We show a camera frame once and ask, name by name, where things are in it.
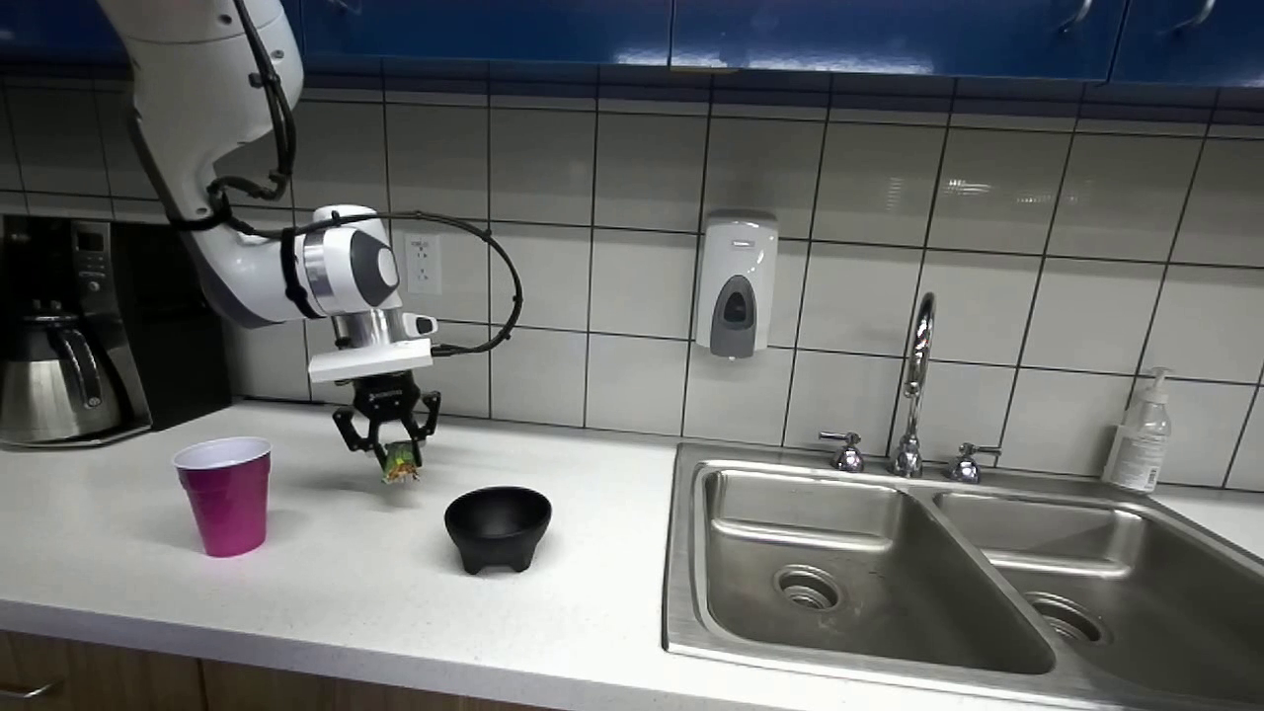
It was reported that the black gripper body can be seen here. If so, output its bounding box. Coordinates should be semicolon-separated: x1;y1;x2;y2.
348;372;427;426

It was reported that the green chocolate bar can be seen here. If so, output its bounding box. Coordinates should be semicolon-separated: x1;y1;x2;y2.
381;441;424;488

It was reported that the black footed bowl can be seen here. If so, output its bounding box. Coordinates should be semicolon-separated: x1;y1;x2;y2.
444;480;558;579

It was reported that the pink plastic cup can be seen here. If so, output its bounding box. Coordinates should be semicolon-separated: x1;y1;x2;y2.
169;435;277;562

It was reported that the black coffee maker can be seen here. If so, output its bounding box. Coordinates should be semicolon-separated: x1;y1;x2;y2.
0;213;237;452

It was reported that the steel coffee carafe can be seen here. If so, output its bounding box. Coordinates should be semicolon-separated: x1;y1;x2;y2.
0;312;130;446

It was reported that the wooden base cabinet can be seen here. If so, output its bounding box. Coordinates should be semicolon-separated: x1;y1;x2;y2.
0;628;558;711

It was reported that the wide blue cabinet door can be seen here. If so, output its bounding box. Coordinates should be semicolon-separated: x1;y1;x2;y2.
0;0;680;79

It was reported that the metal drawer pull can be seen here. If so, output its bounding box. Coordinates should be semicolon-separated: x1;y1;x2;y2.
0;675;65;705

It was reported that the chrome sink faucet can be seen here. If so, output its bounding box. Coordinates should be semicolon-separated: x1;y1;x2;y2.
884;287;942;480

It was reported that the stainless steel double sink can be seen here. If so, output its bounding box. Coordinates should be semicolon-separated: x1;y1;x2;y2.
658;439;1264;711

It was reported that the clear pump soap bottle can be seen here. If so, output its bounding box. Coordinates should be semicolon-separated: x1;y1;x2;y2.
1100;366;1176;497

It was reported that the narrow blue cabinet door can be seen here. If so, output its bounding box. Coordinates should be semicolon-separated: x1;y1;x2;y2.
1111;0;1264;93

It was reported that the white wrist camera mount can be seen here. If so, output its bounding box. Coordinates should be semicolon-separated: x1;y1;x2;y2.
304;306;444;389

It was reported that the white wall outlet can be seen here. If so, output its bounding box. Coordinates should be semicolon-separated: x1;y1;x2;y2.
395;229;449;301

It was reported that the white wall soap dispenser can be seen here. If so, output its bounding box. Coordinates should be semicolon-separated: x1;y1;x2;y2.
693;213;782;363

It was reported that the chrome faucet handle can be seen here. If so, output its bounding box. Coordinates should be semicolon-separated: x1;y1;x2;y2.
949;439;1006;487
814;426;874;476

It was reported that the blue cabinet door with handle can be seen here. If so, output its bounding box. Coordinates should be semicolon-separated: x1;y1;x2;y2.
669;0;1127;88

